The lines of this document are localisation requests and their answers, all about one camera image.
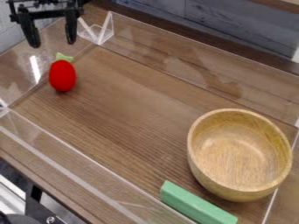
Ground clear acrylic corner bracket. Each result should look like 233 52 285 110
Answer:
77 11 115 46

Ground green foam block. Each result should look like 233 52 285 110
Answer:
160 180 239 224

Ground black metal table leg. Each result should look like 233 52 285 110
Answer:
24 184 84 224

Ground red felt tomato toy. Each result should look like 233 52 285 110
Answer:
48 52 76 92

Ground light wooden bowl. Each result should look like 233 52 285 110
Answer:
187 108 293 202

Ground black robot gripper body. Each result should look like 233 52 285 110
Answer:
5 0 90 23

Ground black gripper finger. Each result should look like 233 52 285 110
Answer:
17 12 41 48
65 10 77 45

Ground clear acrylic barrier walls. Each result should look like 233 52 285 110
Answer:
0 11 299 224

